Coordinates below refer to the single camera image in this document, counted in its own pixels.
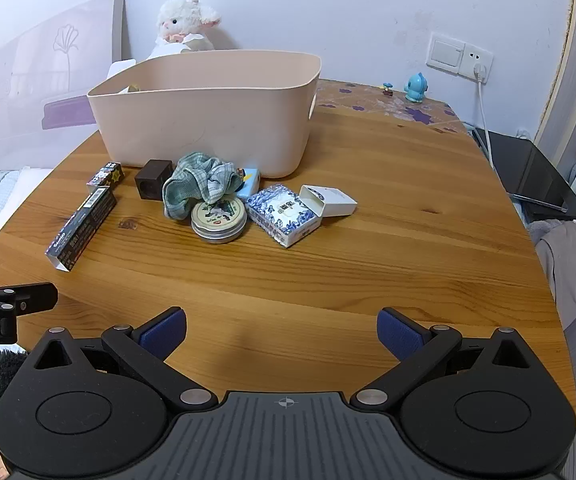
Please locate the pink bed headboard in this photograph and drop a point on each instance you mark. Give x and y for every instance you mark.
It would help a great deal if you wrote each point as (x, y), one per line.
(18, 85)

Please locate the black laptop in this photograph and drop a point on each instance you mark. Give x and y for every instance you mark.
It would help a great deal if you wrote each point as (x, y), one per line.
(532, 170)

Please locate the purple flower table mat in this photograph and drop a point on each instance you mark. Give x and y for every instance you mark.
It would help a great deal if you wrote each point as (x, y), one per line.
(367, 105)

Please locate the tiny mushroom figurine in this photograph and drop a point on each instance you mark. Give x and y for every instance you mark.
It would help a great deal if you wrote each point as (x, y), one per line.
(387, 90)

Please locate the dark brown wooden block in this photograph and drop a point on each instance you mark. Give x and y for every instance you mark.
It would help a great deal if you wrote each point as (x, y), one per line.
(155, 175)

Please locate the round metal tin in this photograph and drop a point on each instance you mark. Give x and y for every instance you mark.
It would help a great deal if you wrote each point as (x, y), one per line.
(218, 219)

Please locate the green checked scrunchie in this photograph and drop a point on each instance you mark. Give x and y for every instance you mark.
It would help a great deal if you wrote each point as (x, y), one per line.
(203, 175)

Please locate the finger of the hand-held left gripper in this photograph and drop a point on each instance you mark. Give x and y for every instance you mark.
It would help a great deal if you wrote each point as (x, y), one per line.
(33, 297)

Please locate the small blue yellow box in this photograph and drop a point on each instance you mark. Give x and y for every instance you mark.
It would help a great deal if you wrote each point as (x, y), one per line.
(251, 180)

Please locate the white open flip-top box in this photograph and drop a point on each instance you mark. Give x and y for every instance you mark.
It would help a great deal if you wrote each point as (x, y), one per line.
(334, 203)

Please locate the blue toy figurine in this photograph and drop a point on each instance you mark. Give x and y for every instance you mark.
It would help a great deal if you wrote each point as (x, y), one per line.
(413, 88)

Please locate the grey cloth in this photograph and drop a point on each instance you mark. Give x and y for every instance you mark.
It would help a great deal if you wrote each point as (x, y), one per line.
(567, 260)

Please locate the pink plastic storage basket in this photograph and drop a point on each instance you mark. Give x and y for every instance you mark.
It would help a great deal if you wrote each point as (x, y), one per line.
(203, 125)

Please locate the white wall switch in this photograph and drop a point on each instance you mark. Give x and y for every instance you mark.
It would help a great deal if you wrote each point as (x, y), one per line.
(445, 52)

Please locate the white plush sheep toy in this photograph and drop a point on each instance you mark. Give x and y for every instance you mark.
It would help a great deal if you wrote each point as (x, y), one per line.
(183, 17)

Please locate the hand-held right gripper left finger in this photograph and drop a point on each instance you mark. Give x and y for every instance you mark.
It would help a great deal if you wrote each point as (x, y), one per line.
(164, 332)

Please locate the white wall socket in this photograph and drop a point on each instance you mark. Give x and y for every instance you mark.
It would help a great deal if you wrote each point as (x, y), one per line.
(482, 57)

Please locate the long black printed box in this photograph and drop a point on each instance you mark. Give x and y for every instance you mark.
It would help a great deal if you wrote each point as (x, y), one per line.
(80, 230)

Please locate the small black printed box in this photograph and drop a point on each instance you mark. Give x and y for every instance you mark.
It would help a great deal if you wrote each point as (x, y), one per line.
(105, 174)

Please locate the blue white patterned box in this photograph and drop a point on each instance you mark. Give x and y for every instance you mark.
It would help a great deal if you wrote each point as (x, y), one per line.
(280, 216)

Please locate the white paper box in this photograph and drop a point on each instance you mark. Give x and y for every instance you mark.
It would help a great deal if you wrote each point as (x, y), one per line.
(118, 68)

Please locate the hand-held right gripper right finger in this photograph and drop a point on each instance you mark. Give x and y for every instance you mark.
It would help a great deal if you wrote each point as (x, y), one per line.
(398, 332)

